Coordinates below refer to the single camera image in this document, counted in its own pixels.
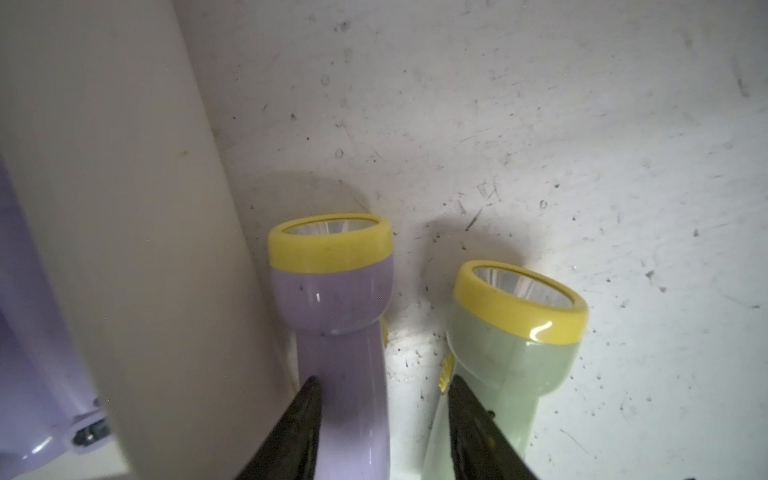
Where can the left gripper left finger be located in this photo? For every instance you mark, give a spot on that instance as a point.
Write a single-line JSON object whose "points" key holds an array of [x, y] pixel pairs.
{"points": [[291, 448]]}

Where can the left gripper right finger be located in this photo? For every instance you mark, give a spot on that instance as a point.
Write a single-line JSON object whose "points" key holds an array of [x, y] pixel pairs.
{"points": [[478, 448]]}

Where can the green flashlight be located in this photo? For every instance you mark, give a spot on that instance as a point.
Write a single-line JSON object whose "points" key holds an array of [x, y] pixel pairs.
{"points": [[513, 336]]}

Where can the tall purple flashlight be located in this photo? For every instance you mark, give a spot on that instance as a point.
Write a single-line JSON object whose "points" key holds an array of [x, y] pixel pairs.
{"points": [[49, 405]]}

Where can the white rectangular storage tray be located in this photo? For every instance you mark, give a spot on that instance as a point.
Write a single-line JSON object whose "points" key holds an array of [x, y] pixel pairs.
{"points": [[108, 145]]}

